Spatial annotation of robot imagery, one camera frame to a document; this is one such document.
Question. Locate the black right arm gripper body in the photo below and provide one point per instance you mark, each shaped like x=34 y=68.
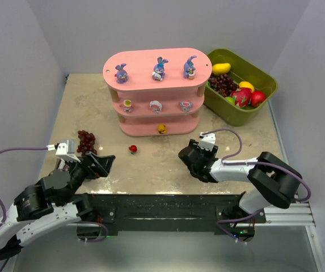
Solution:
x=197 y=158

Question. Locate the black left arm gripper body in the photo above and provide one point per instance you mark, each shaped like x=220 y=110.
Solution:
x=89 y=165

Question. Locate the red haired mermaid toy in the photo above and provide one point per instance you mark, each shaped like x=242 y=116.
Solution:
x=133 y=149

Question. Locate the pink toy with blue bow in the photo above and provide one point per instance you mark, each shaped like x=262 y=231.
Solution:
x=185 y=106

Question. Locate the pink toy with green centre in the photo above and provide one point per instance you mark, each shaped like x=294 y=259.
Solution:
x=127 y=106

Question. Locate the pink toy with white frill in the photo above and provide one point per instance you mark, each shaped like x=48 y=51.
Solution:
x=156 y=106

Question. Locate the purple bunny toy with cup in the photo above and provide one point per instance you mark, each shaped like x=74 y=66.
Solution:
x=189 y=69

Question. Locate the purple bunny toy red bow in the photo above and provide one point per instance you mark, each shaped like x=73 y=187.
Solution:
x=121 y=75

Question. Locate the purple bunny toy blue ears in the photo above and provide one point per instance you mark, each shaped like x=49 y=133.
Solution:
x=158 y=70

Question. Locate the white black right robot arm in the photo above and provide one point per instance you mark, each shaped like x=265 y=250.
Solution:
x=275 y=183

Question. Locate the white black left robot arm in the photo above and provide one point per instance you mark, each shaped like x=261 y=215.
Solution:
x=52 y=203

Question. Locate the pink three-tier wooden shelf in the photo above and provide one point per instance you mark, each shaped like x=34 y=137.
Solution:
x=141 y=89

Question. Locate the dark red grape bunch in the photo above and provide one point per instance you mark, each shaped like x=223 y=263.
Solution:
x=86 y=142

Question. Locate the green lime toy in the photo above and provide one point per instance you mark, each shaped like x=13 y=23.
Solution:
x=230 y=100

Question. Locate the red dragon fruit toy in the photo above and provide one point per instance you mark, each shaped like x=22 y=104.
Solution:
x=241 y=96

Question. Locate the purple grape bunch in bin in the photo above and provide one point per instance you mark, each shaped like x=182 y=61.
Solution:
x=222 y=84

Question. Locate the red apple toy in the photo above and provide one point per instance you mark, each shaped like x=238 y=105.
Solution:
x=257 y=98

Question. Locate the yellow mango toy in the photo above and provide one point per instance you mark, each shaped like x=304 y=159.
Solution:
x=221 y=68

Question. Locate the olive green plastic bin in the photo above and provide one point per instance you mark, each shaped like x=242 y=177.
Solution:
x=241 y=70

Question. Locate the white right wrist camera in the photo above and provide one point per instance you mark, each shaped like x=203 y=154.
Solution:
x=207 y=141

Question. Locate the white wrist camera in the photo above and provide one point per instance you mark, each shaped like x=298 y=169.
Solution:
x=207 y=141
x=66 y=151

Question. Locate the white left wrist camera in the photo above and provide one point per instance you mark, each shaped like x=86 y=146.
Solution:
x=66 y=151

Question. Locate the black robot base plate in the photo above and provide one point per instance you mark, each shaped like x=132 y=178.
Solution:
x=157 y=212

